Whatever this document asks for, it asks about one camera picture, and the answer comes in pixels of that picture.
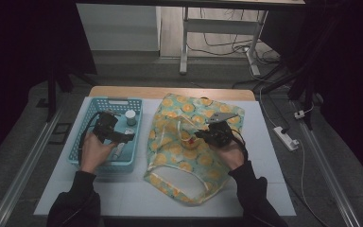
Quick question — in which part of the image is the person's left hand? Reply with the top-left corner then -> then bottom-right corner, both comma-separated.
79,132 -> 117,174

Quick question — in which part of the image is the bundle of black floor cables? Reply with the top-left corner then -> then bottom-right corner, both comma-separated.
187,8 -> 282,64

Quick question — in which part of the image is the white-legged desk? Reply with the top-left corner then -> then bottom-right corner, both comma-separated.
75,0 -> 306,77

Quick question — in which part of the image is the orange floral cloth bag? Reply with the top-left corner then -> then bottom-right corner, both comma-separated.
143,93 -> 246,206

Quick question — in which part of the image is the wooden table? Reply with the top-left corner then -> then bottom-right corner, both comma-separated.
88,85 -> 256,102

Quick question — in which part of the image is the metal floor rail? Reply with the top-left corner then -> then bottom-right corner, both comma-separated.
0,107 -> 64,227
291,100 -> 362,227

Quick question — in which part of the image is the black floor frame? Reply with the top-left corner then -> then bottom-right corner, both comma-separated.
48,122 -> 74,146

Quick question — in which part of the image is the white table mat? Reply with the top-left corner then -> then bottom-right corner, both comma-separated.
33,96 -> 297,218

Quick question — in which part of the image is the person's right hand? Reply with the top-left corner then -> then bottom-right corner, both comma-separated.
209,140 -> 246,171

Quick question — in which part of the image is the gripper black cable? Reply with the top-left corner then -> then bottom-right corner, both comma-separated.
230,128 -> 250,162
78,111 -> 103,165

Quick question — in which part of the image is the grey cabinet panel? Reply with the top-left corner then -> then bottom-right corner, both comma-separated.
76,3 -> 162,52

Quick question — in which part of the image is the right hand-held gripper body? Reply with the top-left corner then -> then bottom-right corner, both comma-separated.
205,112 -> 237,148

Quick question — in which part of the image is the black metal stand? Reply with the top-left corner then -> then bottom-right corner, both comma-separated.
45,62 -> 98,122
258,62 -> 324,131

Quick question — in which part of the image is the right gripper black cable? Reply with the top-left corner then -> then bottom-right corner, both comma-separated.
230,128 -> 250,162

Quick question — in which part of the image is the light blue plastic basket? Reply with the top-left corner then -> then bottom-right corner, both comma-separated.
67,96 -> 144,174

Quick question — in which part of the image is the white power strip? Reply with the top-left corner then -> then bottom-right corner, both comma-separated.
272,126 -> 301,152

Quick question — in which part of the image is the white power strip cable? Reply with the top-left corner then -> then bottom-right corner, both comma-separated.
297,138 -> 329,227

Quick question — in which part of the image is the small white jar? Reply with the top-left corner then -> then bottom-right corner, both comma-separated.
125,109 -> 137,127

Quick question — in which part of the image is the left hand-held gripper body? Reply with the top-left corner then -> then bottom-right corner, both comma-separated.
93,111 -> 121,145

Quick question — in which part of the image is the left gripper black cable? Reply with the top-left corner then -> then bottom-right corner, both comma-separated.
78,111 -> 103,165

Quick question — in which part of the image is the black plug with cable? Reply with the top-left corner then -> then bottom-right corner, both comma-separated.
264,93 -> 291,135

